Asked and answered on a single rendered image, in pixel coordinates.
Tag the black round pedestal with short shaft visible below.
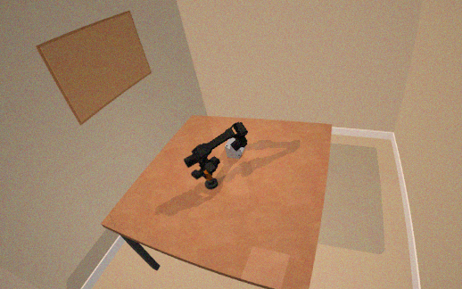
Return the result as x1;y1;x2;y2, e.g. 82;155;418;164
204;178;218;189

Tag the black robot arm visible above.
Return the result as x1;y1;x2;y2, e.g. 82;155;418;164
184;122;248;174

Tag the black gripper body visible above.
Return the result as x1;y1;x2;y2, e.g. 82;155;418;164
192;156;220;180

